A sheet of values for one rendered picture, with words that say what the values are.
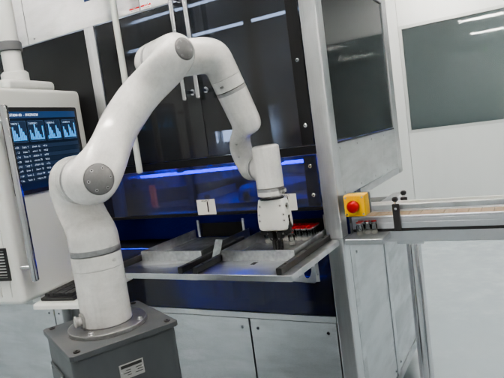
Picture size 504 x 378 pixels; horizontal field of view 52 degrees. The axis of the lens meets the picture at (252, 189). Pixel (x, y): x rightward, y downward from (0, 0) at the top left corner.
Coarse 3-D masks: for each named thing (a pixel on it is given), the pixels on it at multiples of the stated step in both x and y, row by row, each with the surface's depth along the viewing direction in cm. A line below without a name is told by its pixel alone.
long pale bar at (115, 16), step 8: (112, 0) 196; (112, 8) 197; (112, 16) 197; (112, 24) 198; (120, 32) 198; (120, 40) 198; (120, 48) 198; (120, 56) 199; (120, 64) 199; (136, 136) 203; (136, 144) 203; (136, 152) 203; (136, 160) 203; (144, 160) 207; (136, 168) 204
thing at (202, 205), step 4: (196, 200) 201; (200, 200) 200; (204, 200) 199; (208, 200) 198; (212, 200) 198; (196, 204) 201; (200, 204) 201; (204, 204) 200; (208, 204) 199; (212, 204) 198; (200, 208) 201; (204, 208) 200; (208, 208) 199; (212, 208) 198; (200, 212) 201; (204, 212) 200; (208, 212) 199; (212, 212) 199; (216, 212) 198
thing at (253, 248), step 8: (256, 232) 189; (320, 232) 175; (248, 240) 184; (256, 240) 189; (264, 240) 190; (312, 240) 169; (232, 248) 174; (240, 248) 178; (248, 248) 180; (256, 248) 179; (264, 248) 177; (272, 248) 175; (288, 248) 172; (296, 248) 157; (304, 248) 163; (224, 256) 168; (232, 256) 166; (240, 256) 165; (248, 256) 163; (256, 256) 162; (264, 256) 161; (272, 256) 159; (280, 256) 158; (288, 256) 157
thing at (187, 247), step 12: (168, 240) 198; (180, 240) 204; (192, 240) 209; (204, 240) 206; (228, 240) 188; (144, 252) 184; (156, 252) 181; (168, 252) 179; (180, 252) 176; (192, 252) 174; (204, 252) 174
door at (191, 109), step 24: (120, 24) 206; (144, 24) 201; (168, 24) 196; (120, 72) 210; (168, 96) 201; (192, 96) 196; (168, 120) 203; (192, 120) 197; (144, 144) 210; (168, 144) 205; (192, 144) 199
